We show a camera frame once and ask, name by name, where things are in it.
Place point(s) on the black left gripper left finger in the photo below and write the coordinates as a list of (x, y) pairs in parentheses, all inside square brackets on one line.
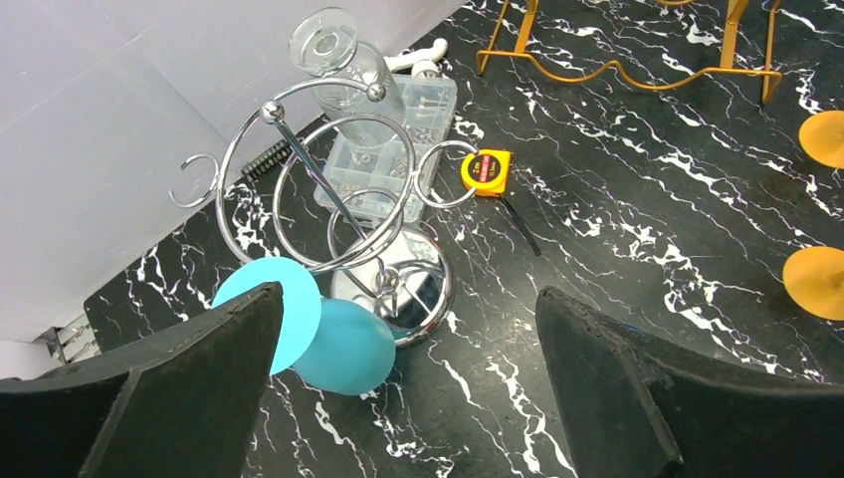
[(182, 402)]

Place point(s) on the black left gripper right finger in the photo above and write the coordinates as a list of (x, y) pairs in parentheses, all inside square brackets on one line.
[(635, 405)]

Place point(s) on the blue plastic goblet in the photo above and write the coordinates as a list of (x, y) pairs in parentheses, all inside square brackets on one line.
[(332, 344)]

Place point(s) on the orange plastic goblet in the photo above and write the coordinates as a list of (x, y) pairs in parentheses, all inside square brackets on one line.
[(821, 138), (813, 279)]

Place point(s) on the chrome spiral glass rack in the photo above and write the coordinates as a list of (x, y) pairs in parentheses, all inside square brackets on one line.
[(396, 272)]

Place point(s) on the clear glass wine glass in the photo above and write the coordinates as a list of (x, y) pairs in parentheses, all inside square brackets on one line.
[(326, 45)]

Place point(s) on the black screwdriver bit strip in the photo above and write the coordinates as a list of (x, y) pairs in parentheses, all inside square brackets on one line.
[(269, 160)]

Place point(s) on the yellow tape measure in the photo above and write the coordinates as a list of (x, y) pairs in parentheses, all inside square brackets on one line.
[(487, 172)]

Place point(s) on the clear plastic parts box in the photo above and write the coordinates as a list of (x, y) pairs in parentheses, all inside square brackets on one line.
[(429, 105)]

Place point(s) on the white small tool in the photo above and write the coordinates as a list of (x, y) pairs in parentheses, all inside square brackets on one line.
[(420, 63)]

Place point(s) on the aluminium frame rail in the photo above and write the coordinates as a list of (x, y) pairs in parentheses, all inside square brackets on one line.
[(71, 343)]

